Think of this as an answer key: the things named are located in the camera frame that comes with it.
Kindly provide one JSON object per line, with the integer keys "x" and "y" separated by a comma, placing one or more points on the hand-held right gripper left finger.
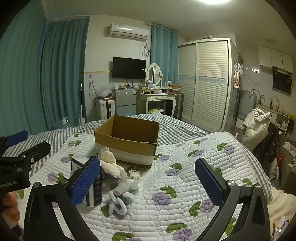
{"x": 85, "y": 183}

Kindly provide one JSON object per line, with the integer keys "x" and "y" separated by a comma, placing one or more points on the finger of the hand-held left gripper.
{"x": 17, "y": 138}
{"x": 34, "y": 150}

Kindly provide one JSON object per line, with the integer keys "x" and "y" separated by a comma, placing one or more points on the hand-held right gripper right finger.
{"x": 209, "y": 183}

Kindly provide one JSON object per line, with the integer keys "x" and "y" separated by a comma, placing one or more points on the black and white packet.
{"x": 97, "y": 185}

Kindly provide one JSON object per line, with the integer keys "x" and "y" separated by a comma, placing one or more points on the cream soft cloth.
{"x": 111, "y": 162}

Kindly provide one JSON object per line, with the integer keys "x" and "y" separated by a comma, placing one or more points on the white fluffy scrunchie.
{"x": 118, "y": 207}

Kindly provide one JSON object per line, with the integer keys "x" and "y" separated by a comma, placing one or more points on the white socks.
{"x": 130, "y": 185}

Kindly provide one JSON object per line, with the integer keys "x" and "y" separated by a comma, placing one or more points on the small white cloth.
{"x": 134, "y": 174}

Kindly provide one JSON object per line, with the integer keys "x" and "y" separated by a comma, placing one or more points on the cardboard box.
{"x": 124, "y": 144}

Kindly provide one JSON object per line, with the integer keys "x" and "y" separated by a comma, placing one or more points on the person's left hand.
{"x": 10, "y": 205}

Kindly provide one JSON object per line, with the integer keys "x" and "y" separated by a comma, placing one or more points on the floral quilted blanket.
{"x": 166, "y": 162}

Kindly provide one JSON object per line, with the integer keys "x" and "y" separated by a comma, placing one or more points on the teal curtain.
{"x": 64, "y": 74}
{"x": 20, "y": 76}

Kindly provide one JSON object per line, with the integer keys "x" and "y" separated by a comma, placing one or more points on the white suitcase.
{"x": 106, "y": 109}

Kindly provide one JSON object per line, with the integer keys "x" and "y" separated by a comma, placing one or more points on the cream blanket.
{"x": 282, "y": 208}

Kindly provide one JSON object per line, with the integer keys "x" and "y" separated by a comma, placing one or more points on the silver suitcase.
{"x": 178, "y": 104}

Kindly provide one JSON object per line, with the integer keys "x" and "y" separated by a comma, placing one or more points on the grey washing machine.
{"x": 247, "y": 102}

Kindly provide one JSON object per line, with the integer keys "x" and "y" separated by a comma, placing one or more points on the grey mini fridge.
{"x": 123, "y": 99}

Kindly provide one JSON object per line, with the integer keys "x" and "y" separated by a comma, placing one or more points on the clear plastic bag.
{"x": 105, "y": 91}

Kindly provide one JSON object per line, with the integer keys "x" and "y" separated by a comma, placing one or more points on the white sliding door wardrobe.
{"x": 208, "y": 85}

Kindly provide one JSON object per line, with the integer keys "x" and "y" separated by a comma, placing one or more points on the white dressing table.
{"x": 155, "y": 97}

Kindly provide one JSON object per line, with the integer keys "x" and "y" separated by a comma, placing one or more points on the hanging pink clothes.
{"x": 237, "y": 76}

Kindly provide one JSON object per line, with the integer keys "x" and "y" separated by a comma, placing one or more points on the black television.
{"x": 128, "y": 68}

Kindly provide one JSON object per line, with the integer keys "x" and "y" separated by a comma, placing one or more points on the white oval mirror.
{"x": 154, "y": 71}

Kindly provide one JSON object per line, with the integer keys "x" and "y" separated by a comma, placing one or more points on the black range hood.
{"x": 282, "y": 81}

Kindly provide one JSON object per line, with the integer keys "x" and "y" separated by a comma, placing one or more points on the light blue curtain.
{"x": 164, "y": 53}

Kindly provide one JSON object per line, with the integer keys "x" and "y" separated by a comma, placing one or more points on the white air conditioner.
{"x": 128, "y": 31}

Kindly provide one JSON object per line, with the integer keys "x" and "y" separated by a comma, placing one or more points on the round ceiling lamp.
{"x": 216, "y": 1}

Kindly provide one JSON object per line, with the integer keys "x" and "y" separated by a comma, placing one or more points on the white wall cabinets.
{"x": 275, "y": 58}

